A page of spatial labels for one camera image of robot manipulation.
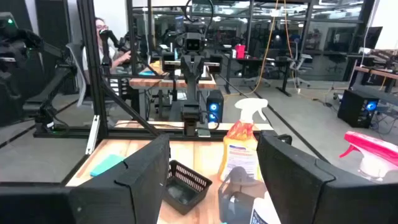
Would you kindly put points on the black computer tower blue lights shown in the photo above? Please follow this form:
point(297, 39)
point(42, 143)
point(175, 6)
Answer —
point(357, 109)
point(214, 107)

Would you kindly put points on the black slotted plastic basket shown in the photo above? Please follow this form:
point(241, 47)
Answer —
point(186, 193)

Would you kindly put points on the white frame bracket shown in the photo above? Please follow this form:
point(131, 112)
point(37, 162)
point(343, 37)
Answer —
point(92, 133)

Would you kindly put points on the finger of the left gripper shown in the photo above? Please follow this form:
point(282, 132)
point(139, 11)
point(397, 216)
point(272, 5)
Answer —
point(187, 71)
point(197, 71)

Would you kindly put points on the neighbouring black robot arm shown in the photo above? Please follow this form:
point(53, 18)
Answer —
point(18, 56)

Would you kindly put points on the grey plastic caddy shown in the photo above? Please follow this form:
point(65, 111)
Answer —
point(236, 199)

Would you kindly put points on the black aluminium rig frame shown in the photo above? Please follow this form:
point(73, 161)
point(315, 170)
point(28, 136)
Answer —
point(93, 77)

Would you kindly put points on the black office desk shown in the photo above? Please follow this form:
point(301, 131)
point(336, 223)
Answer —
point(258, 60)

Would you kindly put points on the white plastic restorer bottle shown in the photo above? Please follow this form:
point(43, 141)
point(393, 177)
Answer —
point(264, 211)

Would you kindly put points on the orange spray bottle white trigger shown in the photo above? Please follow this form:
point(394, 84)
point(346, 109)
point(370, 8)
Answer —
point(241, 149)

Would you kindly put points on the person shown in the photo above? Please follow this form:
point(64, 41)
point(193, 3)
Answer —
point(102, 40)

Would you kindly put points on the blue sponge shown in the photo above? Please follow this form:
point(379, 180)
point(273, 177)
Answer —
point(105, 165)

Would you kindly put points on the red cup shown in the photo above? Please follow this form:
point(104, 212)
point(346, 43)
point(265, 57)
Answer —
point(240, 51)

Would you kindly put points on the red-trigger spray bottle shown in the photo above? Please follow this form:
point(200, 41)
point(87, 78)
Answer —
point(373, 155)

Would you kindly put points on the wooden workbench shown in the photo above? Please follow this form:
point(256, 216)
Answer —
point(149, 83)

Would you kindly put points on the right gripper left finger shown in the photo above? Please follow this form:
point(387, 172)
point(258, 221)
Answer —
point(130, 193)

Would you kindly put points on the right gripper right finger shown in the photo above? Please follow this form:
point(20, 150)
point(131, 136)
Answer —
point(298, 186)

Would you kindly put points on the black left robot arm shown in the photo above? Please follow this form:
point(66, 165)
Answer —
point(192, 115)

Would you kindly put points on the grey office chair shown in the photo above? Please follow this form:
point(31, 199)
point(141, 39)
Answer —
point(300, 62)

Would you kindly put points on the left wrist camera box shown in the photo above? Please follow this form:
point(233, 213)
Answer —
point(193, 43)

